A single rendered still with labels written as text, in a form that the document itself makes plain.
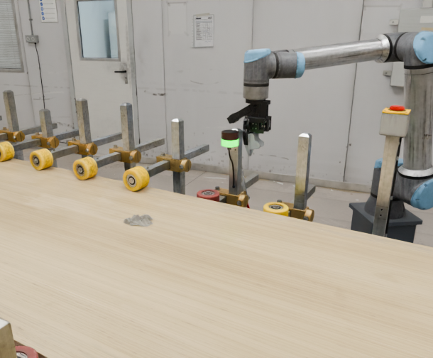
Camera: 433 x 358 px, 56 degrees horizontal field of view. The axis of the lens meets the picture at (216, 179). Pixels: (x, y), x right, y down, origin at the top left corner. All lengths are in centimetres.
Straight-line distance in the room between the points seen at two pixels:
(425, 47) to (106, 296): 142
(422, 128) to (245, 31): 268
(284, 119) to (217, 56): 94
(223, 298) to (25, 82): 527
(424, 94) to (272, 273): 111
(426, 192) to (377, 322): 113
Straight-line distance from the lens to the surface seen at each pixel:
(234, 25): 426
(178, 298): 88
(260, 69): 142
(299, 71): 149
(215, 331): 79
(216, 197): 138
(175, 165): 158
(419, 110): 183
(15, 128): 228
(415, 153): 189
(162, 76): 463
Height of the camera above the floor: 141
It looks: 19 degrees down
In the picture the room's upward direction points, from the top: straight up
